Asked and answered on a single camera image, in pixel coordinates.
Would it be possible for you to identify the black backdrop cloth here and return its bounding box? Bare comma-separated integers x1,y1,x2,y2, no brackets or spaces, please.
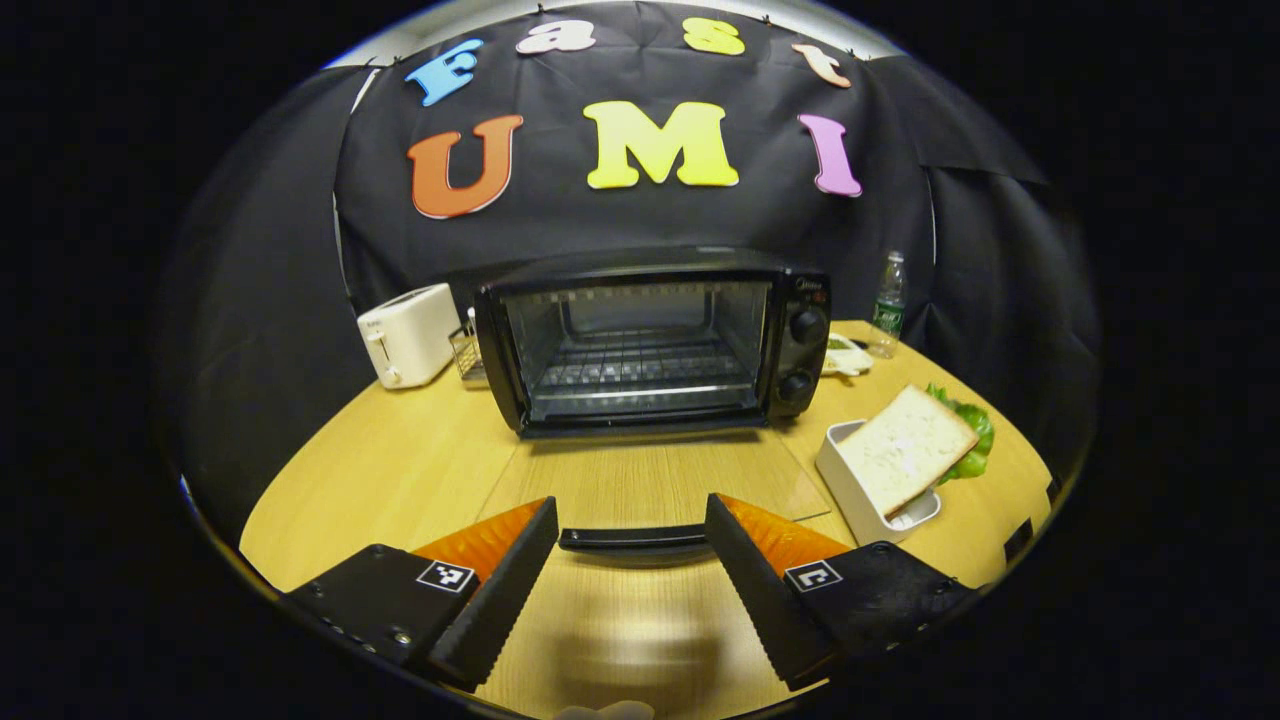
165,0,1101,541

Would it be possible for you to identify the white divided grain dish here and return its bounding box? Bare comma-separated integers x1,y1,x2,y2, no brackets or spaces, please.
822,333,874,378

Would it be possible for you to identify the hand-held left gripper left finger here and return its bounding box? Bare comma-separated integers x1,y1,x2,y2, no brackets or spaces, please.
283,496,561,693

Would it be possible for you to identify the white toaster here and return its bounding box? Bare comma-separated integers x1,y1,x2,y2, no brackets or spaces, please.
357,283,463,391

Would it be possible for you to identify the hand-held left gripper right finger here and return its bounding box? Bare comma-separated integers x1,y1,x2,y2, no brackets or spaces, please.
703,492,986,693

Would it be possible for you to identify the black electric oven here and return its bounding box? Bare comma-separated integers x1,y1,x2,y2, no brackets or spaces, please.
473,247,833,569

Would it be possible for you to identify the clear plastic water bottle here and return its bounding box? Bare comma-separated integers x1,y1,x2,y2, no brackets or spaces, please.
868,250,909,359

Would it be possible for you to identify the bread and lettuce sandwich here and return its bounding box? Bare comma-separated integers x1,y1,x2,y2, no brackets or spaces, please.
835,383,996,519

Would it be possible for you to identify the white rectangular tray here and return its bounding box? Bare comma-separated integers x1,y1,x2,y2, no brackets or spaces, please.
815,420,943,547

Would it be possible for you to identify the small wire basket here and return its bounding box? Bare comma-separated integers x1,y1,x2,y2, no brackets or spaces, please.
448,318,490,387

